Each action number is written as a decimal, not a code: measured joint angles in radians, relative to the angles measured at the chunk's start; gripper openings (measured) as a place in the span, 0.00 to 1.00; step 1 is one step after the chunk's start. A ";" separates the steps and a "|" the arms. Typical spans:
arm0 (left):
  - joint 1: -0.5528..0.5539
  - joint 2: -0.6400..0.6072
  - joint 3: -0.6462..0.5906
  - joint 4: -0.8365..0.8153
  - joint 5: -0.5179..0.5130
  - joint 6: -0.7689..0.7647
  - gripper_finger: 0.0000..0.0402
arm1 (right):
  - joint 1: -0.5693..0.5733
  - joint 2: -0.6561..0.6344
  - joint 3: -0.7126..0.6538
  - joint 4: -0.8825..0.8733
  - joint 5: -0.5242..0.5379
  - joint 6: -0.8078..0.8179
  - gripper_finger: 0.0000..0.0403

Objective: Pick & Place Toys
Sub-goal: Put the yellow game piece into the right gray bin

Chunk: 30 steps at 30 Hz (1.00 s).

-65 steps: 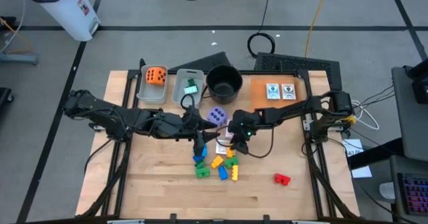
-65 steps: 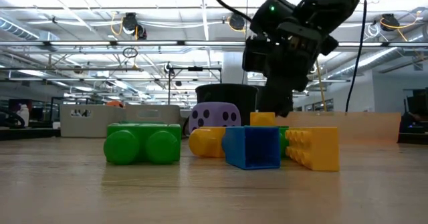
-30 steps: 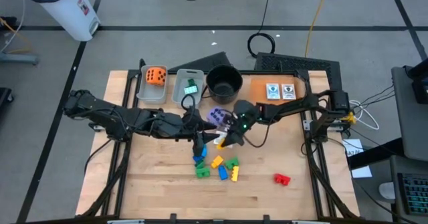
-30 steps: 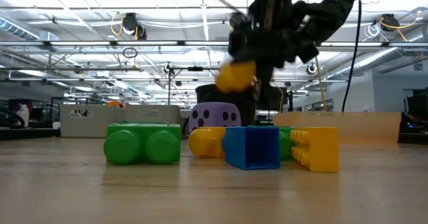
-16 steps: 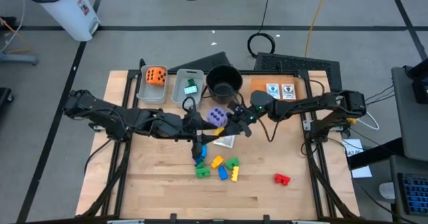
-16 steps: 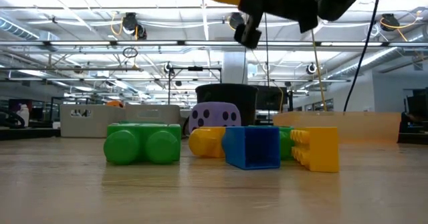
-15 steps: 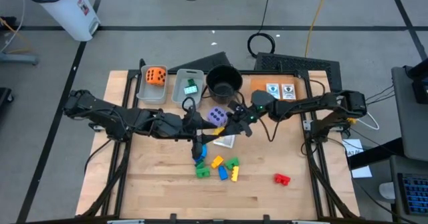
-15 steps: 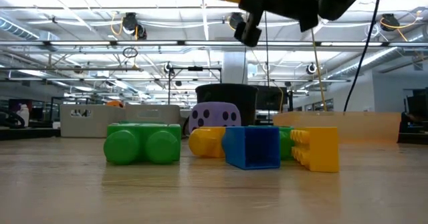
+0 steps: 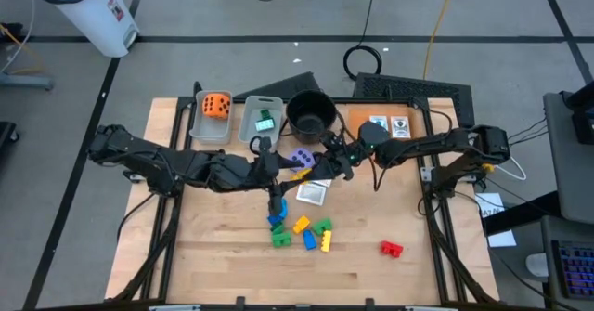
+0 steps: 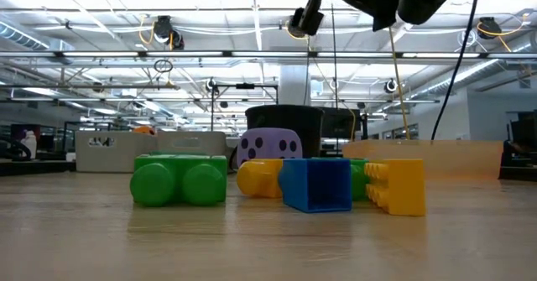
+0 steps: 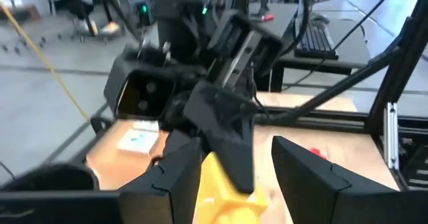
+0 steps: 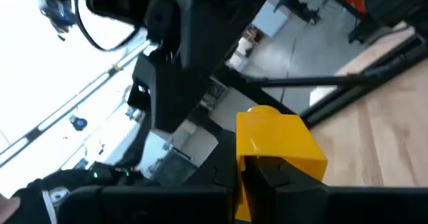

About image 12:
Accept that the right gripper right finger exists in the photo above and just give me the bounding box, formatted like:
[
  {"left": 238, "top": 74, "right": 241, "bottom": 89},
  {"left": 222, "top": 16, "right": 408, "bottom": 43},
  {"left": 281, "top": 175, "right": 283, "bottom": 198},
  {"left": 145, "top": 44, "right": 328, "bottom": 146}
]
[{"left": 243, "top": 156, "right": 331, "bottom": 224}]

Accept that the yellow toy block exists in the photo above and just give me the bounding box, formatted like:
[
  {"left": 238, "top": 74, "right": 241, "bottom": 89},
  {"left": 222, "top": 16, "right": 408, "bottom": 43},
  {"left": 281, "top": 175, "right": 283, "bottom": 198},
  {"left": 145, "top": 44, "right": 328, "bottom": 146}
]
[{"left": 235, "top": 104, "right": 329, "bottom": 223}]

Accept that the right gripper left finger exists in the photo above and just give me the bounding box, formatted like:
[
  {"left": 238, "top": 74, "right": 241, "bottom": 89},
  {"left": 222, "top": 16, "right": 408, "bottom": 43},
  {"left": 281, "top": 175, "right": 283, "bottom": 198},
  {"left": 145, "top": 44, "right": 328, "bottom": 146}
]
[{"left": 186, "top": 131, "right": 239, "bottom": 189}]

